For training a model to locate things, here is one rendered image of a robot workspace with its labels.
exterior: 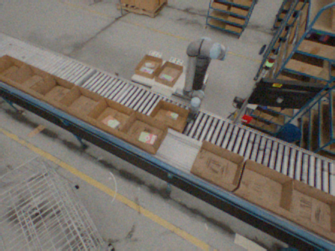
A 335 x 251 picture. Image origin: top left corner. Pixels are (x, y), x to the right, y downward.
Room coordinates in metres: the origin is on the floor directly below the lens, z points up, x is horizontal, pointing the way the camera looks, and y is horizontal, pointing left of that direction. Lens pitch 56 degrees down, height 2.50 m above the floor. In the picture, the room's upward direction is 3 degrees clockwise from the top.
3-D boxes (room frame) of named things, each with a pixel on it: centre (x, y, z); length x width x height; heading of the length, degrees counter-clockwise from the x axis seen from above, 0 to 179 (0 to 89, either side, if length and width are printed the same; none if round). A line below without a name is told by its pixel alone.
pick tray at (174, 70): (2.04, 0.02, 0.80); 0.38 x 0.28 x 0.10; 157
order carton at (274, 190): (0.46, -0.84, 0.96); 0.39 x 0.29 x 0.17; 66
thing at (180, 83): (2.06, 0.00, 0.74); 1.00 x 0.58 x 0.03; 70
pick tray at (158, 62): (2.18, 0.33, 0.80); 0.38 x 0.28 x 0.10; 161
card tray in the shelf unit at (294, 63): (1.71, -1.40, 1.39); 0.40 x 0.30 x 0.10; 155
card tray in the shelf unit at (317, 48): (1.71, -1.40, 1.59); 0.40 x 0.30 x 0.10; 156
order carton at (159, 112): (1.23, -0.01, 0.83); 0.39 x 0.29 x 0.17; 66
